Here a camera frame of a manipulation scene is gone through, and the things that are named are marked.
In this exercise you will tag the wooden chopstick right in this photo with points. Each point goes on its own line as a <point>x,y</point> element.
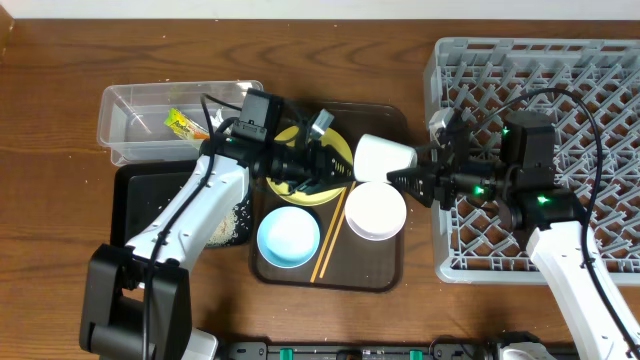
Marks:
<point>336,240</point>

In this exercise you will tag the grey dishwasher rack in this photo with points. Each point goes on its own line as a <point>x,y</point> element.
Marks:
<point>590,90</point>

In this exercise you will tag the rice leftovers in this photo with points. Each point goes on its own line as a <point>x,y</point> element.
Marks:
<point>234,230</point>

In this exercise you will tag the pale green cup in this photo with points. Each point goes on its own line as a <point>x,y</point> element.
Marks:
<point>375,157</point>

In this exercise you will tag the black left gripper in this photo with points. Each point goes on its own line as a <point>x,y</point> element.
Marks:
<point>317,167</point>

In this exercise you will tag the wooden chopstick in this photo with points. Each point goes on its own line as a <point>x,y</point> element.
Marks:
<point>330,235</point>
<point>336,240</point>

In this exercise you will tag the yellow plate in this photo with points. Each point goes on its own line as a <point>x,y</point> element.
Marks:
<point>331,138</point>

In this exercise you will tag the white tissue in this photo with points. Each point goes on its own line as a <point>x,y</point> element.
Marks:
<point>217,119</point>

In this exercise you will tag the black waste tray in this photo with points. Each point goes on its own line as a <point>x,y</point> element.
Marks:
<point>142,191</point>

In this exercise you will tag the green snack wrapper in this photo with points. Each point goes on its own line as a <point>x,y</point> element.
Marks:
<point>183,127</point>

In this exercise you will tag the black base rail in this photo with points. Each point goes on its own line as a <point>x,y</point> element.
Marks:
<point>444,347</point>

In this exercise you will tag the clear plastic bin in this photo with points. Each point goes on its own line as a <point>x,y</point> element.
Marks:
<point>132,117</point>

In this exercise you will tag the white bowl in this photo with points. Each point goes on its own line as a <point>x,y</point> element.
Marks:
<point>375,211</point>

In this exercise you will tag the wooden chopstick left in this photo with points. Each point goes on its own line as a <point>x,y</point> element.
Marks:
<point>330,235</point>

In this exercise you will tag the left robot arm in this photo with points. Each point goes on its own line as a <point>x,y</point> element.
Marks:
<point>137,299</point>

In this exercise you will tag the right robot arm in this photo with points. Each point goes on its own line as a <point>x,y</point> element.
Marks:
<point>548,221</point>

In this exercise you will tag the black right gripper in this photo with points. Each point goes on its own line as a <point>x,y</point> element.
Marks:
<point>442,179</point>

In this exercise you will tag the light blue bowl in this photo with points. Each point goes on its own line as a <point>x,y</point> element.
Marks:
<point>288,237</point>

